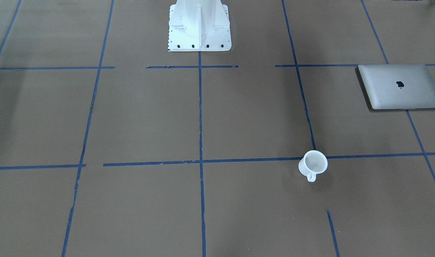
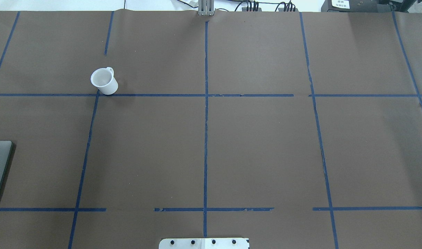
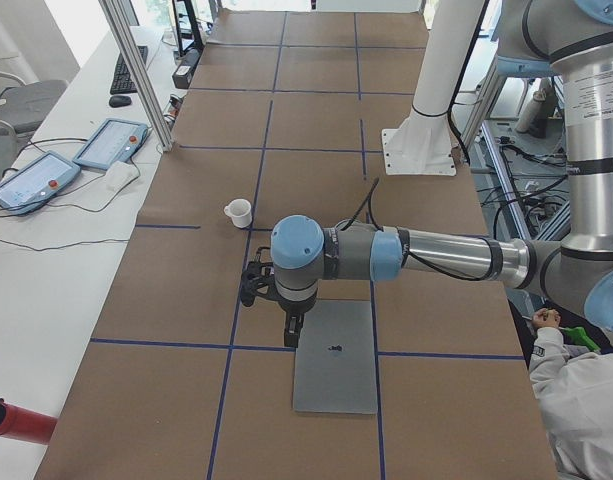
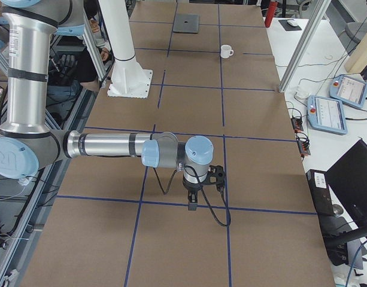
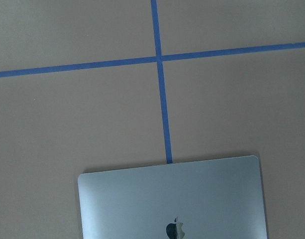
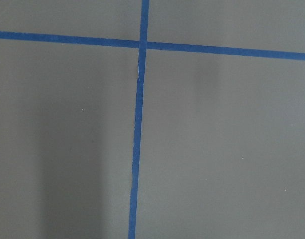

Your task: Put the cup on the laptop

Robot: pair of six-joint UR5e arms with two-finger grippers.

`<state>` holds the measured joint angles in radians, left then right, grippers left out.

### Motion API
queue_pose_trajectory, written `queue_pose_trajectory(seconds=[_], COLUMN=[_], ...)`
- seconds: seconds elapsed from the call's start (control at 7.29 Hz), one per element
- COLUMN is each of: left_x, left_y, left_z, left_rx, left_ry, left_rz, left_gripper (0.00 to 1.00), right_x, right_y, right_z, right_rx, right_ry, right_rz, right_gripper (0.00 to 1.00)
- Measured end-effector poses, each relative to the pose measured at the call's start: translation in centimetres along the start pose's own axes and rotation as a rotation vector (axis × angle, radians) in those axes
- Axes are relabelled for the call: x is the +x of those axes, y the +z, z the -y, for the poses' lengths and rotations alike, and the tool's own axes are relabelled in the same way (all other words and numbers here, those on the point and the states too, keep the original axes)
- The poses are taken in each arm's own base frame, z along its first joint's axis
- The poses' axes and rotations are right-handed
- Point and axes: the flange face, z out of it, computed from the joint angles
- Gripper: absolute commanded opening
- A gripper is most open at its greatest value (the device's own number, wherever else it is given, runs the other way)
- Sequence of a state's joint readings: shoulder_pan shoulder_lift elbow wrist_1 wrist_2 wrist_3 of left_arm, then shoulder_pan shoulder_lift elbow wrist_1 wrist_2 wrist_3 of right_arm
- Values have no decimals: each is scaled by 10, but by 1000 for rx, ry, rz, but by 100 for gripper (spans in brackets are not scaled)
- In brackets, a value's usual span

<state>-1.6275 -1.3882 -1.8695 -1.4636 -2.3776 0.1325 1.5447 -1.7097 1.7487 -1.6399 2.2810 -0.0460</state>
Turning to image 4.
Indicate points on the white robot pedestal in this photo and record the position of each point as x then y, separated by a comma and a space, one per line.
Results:
128, 78

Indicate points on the upper orange black adapter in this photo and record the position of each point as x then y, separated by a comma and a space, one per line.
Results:
297, 124

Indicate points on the white mug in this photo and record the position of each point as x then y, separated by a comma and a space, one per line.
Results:
226, 51

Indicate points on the aluminium frame post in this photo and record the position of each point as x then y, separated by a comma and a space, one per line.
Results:
306, 37

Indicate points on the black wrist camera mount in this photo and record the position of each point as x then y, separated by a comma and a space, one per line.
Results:
215, 176

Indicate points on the black mini computer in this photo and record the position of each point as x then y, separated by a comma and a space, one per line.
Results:
320, 193

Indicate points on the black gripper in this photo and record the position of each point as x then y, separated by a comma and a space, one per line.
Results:
191, 189

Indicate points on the far teach pendant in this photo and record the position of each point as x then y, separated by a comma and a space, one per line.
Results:
350, 91

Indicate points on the orange black adapter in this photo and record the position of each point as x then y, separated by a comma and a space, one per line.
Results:
303, 146
297, 124

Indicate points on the lower orange black adapter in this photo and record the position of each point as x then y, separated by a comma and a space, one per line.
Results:
303, 146

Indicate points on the white computer mouse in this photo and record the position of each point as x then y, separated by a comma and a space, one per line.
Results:
292, 23

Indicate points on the red bottle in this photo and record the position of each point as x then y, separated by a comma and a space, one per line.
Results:
270, 13

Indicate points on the aluminium side rail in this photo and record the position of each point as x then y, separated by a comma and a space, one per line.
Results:
24, 210

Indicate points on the wooden beam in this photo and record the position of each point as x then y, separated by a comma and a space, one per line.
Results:
358, 59

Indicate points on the near teach pendant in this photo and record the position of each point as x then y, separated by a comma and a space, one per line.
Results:
326, 114

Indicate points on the black mouse pad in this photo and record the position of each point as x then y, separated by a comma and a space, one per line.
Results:
288, 27

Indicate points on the grey office chair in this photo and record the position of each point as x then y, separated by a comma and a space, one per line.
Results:
355, 31

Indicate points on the teach pendant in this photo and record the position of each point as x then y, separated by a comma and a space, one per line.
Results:
326, 114
350, 91

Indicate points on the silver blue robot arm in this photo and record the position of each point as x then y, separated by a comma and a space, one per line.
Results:
27, 144

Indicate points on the black monitor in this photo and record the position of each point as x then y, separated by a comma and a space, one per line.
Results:
348, 180

